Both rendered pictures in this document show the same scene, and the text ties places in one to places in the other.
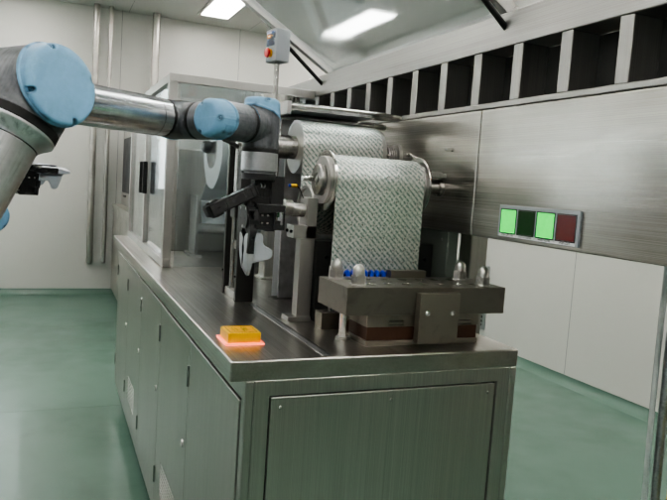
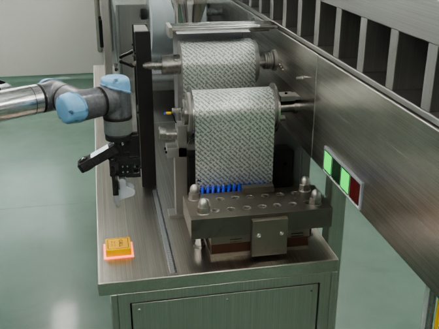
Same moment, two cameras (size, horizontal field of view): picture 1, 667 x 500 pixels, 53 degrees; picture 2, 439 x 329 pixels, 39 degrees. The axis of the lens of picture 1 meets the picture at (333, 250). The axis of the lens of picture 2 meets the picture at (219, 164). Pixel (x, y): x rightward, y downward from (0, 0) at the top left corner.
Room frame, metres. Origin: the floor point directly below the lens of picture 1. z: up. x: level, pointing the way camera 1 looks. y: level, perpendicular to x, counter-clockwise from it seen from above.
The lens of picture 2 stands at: (-0.06, -0.42, 1.79)
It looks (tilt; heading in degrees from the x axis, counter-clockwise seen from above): 22 degrees down; 12
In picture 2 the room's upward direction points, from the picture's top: straight up
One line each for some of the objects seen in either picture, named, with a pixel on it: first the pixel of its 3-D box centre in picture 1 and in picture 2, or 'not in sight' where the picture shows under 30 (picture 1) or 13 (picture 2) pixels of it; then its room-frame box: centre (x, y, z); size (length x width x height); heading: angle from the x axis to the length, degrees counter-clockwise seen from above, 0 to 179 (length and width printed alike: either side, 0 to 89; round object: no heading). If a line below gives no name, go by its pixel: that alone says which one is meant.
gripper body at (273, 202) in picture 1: (260, 202); (123, 155); (1.39, 0.16, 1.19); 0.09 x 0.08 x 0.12; 113
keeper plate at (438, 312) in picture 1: (437, 317); (269, 236); (1.44, -0.24, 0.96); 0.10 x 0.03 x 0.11; 113
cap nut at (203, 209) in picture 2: (358, 274); (203, 205); (1.41, -0.06, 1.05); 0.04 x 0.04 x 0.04
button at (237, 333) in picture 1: (240, 334); (118, 247); (1.38, 0.18, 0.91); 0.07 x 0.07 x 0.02; 23
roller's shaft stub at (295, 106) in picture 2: (428, 187); (285, 106); (1.73, -0.24, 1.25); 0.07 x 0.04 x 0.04; 113
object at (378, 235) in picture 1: (377, 239); (234, 159); (1.61, -0.10, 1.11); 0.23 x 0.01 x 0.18; 113
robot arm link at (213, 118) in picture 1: (220, 120); (78, 104); (1.31, 0.24, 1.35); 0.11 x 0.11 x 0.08; 55
